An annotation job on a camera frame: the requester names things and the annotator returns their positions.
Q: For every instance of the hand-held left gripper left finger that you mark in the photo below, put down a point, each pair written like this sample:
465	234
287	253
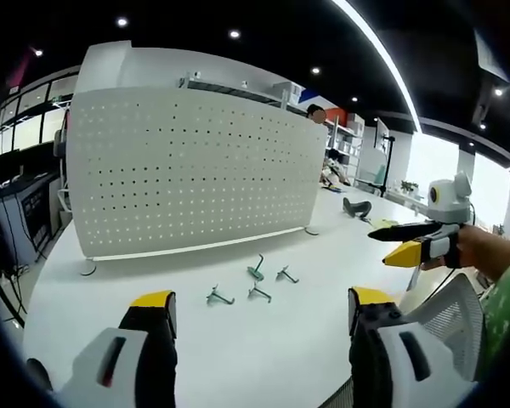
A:
110	365

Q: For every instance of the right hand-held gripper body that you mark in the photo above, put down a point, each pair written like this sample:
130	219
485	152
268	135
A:
448	204

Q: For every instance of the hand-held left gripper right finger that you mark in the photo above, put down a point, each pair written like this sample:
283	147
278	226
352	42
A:
391	361

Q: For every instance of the white perforated mounting plate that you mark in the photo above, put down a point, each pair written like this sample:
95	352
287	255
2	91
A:
195	178

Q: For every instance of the person's right hand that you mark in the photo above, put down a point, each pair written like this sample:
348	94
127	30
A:
484	253

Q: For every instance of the yellow flat item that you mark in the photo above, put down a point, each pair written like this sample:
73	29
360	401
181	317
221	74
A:
384	222

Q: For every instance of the small green plant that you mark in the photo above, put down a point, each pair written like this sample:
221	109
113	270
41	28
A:
409	187

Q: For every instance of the black curved device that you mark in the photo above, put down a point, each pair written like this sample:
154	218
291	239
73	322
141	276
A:
355	207

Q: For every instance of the white mesh office chair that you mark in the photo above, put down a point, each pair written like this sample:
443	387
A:
446	323

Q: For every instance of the black tripod stand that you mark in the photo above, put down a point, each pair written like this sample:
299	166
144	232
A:
388	161

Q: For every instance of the white storage shelf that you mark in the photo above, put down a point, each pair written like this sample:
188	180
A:
346	144

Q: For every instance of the long ceiling light strip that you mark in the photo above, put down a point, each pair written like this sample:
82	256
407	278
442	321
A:
387	55

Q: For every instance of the dark computer monitor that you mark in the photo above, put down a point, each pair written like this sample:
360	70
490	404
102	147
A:
23	163

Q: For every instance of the white partition cabinet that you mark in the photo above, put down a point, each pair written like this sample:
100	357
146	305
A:
174	70

